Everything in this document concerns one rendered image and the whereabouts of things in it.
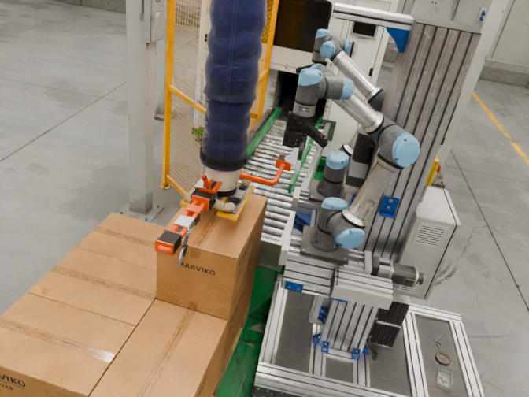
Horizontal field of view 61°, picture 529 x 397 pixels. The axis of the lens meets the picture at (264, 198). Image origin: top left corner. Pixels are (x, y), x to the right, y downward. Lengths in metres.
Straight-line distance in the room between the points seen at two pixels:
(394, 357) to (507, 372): 0.90
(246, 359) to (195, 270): 0.89
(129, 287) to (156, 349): 0.44
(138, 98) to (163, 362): 2.04
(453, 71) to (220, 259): 1.27
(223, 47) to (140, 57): 1.59
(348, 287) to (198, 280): 0.72
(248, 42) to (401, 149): 0.73
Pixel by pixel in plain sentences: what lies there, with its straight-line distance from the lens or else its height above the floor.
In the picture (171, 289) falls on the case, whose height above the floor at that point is 0.64.
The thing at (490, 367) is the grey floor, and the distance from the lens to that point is 3.49.
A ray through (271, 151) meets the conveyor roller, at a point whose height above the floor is 0.55.
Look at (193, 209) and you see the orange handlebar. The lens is 1.91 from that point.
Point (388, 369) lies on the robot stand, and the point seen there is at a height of 0.21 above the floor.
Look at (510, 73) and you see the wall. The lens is 11.84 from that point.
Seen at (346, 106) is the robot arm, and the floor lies 1.72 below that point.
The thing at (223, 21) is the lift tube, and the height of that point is 1.92.
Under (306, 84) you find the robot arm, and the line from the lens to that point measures 1.51.
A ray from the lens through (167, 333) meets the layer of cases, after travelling 2.28.
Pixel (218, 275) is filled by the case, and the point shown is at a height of 0.82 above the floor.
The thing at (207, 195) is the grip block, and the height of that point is 1.20.
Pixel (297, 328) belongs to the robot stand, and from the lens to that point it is 2.85.
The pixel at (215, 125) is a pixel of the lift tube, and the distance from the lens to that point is 2.02.
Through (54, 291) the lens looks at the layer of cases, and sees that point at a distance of 2.54.
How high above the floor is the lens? 2.25
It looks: 31 degrees down
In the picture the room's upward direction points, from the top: 9 degrees clockwise
